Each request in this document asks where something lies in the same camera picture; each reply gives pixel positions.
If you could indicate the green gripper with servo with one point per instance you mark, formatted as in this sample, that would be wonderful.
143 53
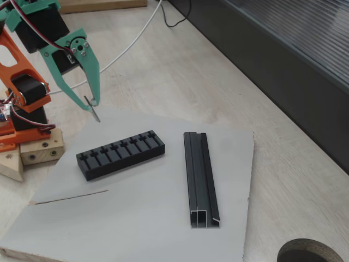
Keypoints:
82 52

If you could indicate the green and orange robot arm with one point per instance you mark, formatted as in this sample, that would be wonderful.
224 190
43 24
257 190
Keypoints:
41 27

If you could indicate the black slotted holder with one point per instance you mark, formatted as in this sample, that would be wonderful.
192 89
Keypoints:
122 163

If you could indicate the wooden board edge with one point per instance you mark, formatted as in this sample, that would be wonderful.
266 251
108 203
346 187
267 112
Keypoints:
109 6

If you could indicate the long wooden mounting plank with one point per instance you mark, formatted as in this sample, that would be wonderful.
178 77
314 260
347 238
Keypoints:
41 152

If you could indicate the red controller board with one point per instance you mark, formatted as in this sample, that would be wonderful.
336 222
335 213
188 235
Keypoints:
2 109

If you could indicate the pale wooden block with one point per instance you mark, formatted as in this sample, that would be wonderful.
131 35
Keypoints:
11 166

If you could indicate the grey plywood board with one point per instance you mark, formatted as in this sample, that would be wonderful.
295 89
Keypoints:
136 218

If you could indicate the black aluminium profile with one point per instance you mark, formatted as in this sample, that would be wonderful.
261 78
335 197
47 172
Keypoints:
200 177

